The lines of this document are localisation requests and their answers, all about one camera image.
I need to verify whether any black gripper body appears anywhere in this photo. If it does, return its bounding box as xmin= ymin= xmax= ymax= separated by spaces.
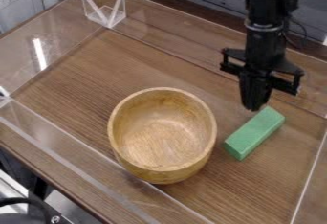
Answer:
xmin=220 ymin=48 xmax=304 ymax=96

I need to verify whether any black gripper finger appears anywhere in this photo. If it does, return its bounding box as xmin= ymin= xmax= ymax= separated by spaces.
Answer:
xmin=255 ymin=74 xmax=272 ymax=110
xmin=239 ymin=71 xmax=255 ymax=110

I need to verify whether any green rectangular block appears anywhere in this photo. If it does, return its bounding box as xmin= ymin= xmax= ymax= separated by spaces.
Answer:
xmin=223 ymin=106 xmax=284 ymax=161

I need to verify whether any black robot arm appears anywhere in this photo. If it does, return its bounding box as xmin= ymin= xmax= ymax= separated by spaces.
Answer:
xmin=220 ymin=0 xmax=304 ymax=111

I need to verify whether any brown wooden bowl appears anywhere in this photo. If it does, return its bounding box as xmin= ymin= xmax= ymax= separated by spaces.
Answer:
xmin=107 ymin=87 xmax=217 ymax=185

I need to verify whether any clear acrylic tray enclosure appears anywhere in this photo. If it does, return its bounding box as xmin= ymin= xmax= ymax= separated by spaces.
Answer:
xmin=0 ymin=0 xmax=327 ymax=224

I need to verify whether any clear acrylic corner bracket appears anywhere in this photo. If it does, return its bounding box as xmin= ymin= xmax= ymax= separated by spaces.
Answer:
xmin=81 ymin=0 xmax=127 ymax=29

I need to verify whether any black cable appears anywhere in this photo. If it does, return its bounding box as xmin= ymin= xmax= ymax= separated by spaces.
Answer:
xmin=0 ymin=197 xmax=55 ymax=224

